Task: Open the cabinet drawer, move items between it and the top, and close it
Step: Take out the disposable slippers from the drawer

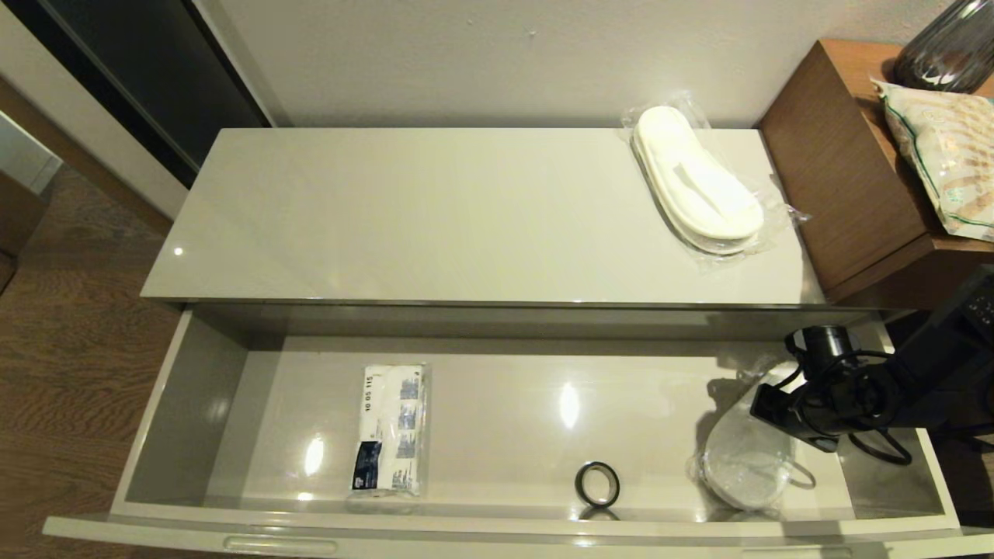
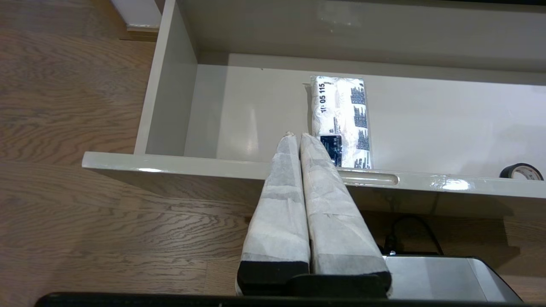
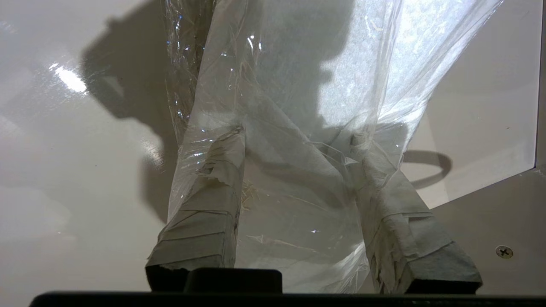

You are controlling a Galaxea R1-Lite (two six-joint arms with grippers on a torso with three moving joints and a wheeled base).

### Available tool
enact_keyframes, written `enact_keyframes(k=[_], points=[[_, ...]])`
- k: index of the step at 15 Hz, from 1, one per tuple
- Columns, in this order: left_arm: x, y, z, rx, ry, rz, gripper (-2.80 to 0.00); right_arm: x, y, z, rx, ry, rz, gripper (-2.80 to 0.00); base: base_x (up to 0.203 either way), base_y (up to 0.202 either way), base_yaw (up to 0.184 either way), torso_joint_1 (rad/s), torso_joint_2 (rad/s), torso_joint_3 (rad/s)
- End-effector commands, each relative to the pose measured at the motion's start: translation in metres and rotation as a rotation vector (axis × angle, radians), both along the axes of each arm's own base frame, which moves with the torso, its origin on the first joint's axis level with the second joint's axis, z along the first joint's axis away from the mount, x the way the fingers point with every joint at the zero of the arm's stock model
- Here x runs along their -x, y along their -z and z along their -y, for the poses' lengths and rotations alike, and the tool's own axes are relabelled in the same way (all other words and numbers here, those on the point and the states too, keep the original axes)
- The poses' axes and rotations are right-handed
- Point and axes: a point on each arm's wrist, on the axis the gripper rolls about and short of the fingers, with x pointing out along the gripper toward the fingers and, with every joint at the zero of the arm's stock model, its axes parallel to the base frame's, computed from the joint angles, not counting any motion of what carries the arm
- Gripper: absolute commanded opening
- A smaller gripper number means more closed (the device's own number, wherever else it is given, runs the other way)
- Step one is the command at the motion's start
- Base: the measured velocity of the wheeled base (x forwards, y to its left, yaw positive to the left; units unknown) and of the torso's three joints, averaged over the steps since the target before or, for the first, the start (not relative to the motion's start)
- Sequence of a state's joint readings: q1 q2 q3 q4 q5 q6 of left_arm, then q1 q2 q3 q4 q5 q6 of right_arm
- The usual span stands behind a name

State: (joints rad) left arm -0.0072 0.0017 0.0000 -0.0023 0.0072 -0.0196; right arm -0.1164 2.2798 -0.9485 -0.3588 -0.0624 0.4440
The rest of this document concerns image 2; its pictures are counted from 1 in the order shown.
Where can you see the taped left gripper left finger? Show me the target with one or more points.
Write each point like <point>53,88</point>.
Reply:
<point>277,221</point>

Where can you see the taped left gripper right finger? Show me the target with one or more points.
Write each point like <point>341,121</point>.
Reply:
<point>337,226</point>

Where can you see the glossy white cabinet drawer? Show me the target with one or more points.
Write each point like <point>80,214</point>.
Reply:
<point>256,115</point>

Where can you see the grey black robot base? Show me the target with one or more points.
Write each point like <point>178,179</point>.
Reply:
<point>439,277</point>

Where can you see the white tissue packet blue print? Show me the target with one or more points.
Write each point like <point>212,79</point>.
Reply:
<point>341,111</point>

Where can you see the black tape roll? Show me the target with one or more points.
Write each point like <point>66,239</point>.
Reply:
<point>509,171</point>

